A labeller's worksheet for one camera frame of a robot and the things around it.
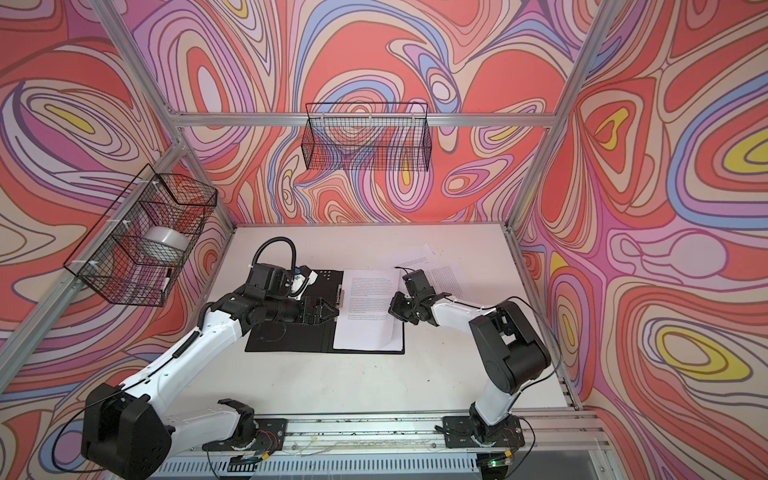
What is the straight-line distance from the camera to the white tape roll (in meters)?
0.72

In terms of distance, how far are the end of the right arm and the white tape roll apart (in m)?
0.57

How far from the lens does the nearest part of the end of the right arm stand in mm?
702
